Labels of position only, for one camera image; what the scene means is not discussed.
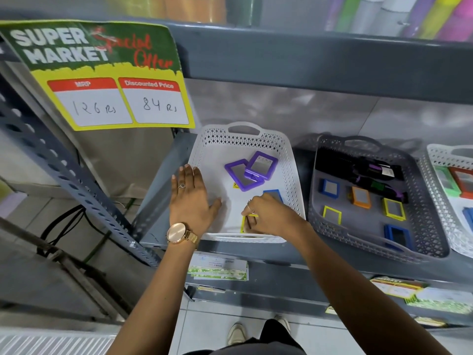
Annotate orange and yellow rolls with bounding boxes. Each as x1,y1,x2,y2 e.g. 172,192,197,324
105,0,227,23

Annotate white ribbed panel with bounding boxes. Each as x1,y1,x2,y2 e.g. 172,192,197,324
0,333,117,355

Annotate black cable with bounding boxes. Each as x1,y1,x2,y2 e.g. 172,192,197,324
40,204,90,241

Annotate white plastic basket with handles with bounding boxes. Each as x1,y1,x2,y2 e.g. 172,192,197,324
187,121,307,244

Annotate grey metal shelf board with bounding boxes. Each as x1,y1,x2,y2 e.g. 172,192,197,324
140,132,473,292
172,25,473,96

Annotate grey plastic basket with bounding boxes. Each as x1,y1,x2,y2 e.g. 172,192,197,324
308,134,451,264

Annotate person's right forearm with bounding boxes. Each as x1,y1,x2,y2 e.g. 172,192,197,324
292,222,453,355

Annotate rose gold wristwatch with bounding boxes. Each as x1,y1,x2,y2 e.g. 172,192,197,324
166,222,200,250

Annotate red framed mirror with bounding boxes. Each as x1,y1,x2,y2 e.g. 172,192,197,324
449,166,473,199

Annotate purple framed mirror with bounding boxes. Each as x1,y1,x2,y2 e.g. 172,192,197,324
224,158,264,192
245,151,279,181

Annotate person's left hand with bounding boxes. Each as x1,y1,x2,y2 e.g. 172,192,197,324
169,164,222,238

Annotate white perforated plastic basket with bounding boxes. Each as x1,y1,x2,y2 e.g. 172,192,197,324
419,143,473,258

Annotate green cable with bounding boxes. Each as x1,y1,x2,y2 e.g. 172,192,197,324
82,202,138,264

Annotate stack of shelf price labels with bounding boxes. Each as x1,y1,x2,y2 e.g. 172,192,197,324
369,276,473,315
187,250,250,282

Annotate brown cardboard sheet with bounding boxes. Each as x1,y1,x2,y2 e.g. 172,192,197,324
76,126,179,199

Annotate row of coloured paper rolls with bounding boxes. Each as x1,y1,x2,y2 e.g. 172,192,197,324
324,0,473,42

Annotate black and purple packet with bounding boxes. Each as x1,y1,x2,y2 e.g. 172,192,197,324
354,175,409,204
352,160,405,182

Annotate person's right shoe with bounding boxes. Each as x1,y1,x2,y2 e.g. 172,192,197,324
274,314,293,334

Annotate person's right hand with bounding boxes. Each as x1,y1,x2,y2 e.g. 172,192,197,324
241,193,309,239

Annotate person's left shoe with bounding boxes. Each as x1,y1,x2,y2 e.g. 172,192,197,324
227,322,248,346

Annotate person's shoe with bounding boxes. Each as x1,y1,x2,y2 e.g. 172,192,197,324
274,314,293,334
227,322,248,346

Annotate small orange framed mirror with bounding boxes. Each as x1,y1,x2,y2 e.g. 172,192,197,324
349,186,372,209

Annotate person's black clothing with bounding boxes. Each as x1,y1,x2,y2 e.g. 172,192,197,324
225,319,308,355

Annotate grey perforated metal upright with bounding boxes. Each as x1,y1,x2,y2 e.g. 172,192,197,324
0,74,162,267

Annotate green and yellow offer sign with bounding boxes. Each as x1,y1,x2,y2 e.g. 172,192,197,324
0,20,196,132

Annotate green framed mirror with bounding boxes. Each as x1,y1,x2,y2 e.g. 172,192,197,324
434,165,459,197

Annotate person's left forearm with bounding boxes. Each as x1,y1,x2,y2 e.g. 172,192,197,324
106,234,200,355

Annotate small yellow framed mirror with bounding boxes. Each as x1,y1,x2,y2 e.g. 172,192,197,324
322,205,343,226
240,213,259,234
382,197,406,221

